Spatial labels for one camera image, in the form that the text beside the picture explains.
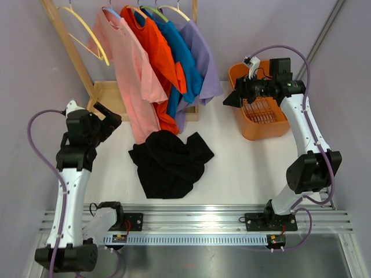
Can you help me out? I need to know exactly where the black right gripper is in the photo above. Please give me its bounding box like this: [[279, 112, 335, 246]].
[[223, 71, 275, 108]]

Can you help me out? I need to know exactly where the yellow hanger with metal hook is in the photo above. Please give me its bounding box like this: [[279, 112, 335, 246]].
[[55, 0, 111, 67]]

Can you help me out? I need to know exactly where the black t shirt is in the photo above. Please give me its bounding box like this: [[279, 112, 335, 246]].
[[128, 130, 214, 199]]

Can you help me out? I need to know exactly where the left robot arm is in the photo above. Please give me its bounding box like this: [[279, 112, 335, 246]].
[[34, 100, 125, 277]]

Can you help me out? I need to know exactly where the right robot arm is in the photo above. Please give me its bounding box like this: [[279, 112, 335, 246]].
[[223, 57, 342, 232]]

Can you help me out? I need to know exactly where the lavender t shirt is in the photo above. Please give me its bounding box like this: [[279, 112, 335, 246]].
[[170, 20, 223, 134]]

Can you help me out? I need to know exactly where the orange t shirt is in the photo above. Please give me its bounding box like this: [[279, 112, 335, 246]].
[[121, 5, 186, 142]]

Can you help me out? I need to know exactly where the blue t shirt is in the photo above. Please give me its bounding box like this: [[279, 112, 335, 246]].
[[140, 6, 203, 118]]

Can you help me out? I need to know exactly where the pink t shirt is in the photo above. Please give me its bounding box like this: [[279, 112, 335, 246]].
[[93, 9, 168, 144]]

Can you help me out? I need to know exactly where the cream hanger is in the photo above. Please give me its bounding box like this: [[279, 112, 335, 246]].
[[158, 0, 191, 21]]

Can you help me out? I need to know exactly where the light blue hanger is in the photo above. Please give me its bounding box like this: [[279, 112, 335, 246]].
[[101, 0, 121, 20]]

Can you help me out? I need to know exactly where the peach hanger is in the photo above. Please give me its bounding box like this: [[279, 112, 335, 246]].
[[122, 5, 147, 19]]

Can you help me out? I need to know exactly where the green hanger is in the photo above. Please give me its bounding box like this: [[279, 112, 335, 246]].
[[139, 5, 169, 23]]

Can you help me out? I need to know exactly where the wooden clothes rack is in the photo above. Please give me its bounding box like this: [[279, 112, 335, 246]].
[[40, 0, 201, 122]]

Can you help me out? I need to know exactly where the orange plastic basket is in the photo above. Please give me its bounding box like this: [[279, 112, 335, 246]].
[[228, 60, 290, 141]]

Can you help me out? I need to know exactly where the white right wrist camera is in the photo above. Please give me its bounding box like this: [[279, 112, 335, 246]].
[[243, 56, 260, 79]]

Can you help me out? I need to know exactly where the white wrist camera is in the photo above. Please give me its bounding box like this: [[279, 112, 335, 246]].
[[243, 56, 260, 79], [63, 99, 85, 118]]

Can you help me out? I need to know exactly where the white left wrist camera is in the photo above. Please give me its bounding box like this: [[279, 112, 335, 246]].
[[63, 99, 85, 118]]

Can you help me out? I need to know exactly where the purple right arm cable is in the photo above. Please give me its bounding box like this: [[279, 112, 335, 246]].
[[237, 44, 337, 253]]

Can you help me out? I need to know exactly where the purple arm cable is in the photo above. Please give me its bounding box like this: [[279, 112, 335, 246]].
[[237, 44, 337, 253], [27, 109, 126, 278]]

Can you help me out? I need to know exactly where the aluminium mounting rail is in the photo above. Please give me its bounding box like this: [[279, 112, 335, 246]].
[[38, 203, 355, 235]]

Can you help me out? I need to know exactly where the white slotted cable duct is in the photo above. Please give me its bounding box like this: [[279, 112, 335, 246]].
[[101, 233, 268, 246]]

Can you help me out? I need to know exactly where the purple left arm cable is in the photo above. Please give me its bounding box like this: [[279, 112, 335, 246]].
[[27, 109, 126, 278]]

